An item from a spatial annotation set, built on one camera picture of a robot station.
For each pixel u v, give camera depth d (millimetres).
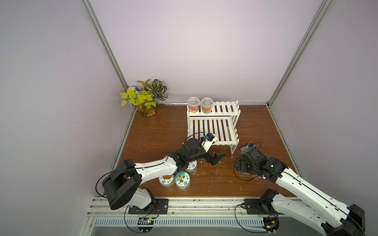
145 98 956
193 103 756
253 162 571
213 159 689
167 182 741
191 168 784
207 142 661
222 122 925
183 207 751
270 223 696
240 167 695
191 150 603
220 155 700
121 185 426
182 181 741
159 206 730
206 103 746
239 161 709
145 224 723
